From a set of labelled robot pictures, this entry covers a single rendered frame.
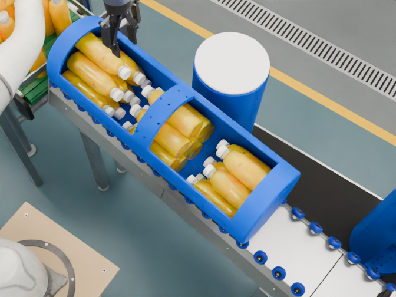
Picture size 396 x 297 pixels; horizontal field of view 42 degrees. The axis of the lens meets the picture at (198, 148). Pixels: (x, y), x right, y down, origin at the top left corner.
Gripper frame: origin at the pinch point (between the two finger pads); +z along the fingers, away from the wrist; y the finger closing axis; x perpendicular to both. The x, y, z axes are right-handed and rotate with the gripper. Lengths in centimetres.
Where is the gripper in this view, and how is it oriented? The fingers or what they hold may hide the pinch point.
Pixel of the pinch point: (123, 42)
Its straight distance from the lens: 159.1
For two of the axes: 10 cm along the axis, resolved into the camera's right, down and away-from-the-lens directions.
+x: -7.5, -6.1, 2.6
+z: -0.4, 4.3, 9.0
